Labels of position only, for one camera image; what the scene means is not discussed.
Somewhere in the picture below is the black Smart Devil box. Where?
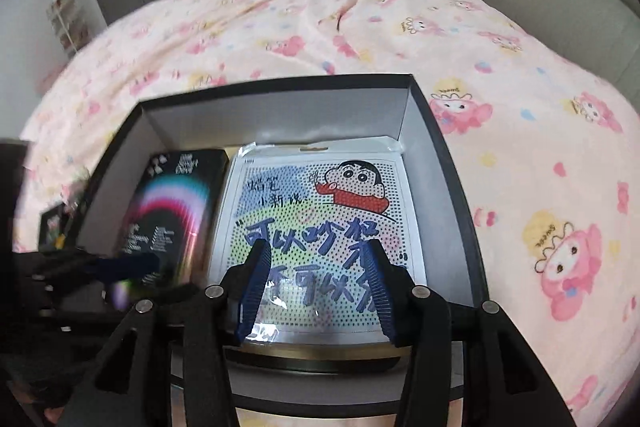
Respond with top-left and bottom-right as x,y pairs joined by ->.
108,148 -> 229,310

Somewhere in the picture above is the cartoon bead art board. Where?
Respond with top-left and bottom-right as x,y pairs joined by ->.
208,136 -> 426,346

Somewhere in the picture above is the small black square frame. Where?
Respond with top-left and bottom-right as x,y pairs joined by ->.
38,202 -> 75,251

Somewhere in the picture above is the black cardboard storage box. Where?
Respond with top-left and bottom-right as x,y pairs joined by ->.
70,74 -> 488,418

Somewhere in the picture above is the pink cartoon print blanket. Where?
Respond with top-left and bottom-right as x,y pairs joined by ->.
19,0 -> 640,427

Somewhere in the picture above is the small shelf with toys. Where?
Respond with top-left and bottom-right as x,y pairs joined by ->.
47,0 -> 91,58

